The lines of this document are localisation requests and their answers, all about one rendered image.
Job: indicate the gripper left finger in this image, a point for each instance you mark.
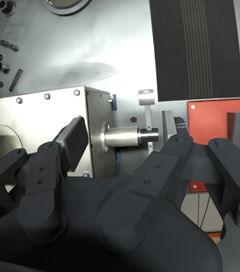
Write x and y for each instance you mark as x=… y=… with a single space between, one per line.
x=75 y=140

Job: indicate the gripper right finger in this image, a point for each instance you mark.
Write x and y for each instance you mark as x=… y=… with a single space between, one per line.
x=166 y=165

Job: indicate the cream metal gearbox body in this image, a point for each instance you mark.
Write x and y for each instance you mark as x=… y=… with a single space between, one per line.
x=47 y=114

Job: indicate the steel input shaft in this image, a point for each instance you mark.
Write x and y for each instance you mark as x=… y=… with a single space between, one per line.
x=121 y=136

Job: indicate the red tray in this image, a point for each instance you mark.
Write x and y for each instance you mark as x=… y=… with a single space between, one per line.
x=209 y=123

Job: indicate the grey turning bar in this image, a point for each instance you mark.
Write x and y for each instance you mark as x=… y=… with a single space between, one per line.
x=146 y=99

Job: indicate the cream cabinet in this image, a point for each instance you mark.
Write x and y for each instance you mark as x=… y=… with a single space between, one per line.
x=193 y=210

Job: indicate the black knurled rod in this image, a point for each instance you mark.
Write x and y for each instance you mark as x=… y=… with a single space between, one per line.
x=16 y=80

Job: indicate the short dark steel pin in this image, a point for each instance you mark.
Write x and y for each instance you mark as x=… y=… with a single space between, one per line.
x=14 y=47
x=4 y=43

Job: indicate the black ribbed rubber mat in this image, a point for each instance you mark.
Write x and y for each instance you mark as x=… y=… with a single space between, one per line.
x=196 y=51

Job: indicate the blue mounting bracket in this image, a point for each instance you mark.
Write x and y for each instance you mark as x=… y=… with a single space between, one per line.
x=113 y=104

